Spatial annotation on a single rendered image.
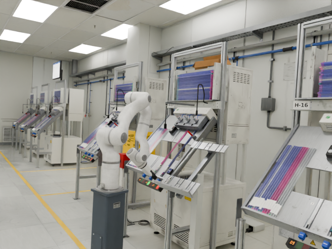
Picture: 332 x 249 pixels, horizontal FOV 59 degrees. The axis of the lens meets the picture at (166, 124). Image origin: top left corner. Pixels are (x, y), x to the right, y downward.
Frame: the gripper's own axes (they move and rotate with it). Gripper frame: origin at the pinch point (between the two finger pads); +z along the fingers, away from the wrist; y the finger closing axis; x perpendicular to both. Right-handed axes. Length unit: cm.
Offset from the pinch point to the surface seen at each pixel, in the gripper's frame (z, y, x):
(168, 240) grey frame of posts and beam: 37, 14, -30
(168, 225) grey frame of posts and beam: 28.7, 13.8, -21.9
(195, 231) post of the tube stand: 34, 37, -15
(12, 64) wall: -123, -871, 140
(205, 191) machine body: 44, 10, 22
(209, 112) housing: -1, 8, 73
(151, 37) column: -6, -307, 270
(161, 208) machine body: 55, -39, -6
